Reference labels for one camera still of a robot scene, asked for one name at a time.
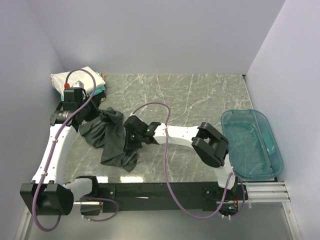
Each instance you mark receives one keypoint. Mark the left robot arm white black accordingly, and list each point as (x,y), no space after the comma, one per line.
(46,194)

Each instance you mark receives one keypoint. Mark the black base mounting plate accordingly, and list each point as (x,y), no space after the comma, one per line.
(153,196)

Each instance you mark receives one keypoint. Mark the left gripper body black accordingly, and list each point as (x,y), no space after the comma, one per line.
(90,111)

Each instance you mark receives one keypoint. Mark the beige patterned folded cloth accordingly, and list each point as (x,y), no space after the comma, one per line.
(101,74)

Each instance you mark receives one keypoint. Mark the aluminium rail frame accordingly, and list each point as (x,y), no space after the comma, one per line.
(233,201)

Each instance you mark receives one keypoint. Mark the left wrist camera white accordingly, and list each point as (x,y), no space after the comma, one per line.
(77,84)

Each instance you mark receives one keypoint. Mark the black folded t-shirt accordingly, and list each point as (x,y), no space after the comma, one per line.
(99,98)

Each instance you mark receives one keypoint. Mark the teal folded t-shirt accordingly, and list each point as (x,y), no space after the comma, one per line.
(99,90)

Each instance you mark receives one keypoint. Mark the teal plastic bin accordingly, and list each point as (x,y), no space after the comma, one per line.
(253,150)

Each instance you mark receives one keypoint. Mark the dark grey t-shirt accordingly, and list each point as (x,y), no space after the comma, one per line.
(107,131)

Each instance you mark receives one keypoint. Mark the white folded t-shirt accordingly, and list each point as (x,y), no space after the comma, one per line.
(58,80)

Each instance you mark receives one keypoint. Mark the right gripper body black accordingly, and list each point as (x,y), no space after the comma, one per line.
(133,142)

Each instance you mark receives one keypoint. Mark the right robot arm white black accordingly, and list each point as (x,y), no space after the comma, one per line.
(209,144)

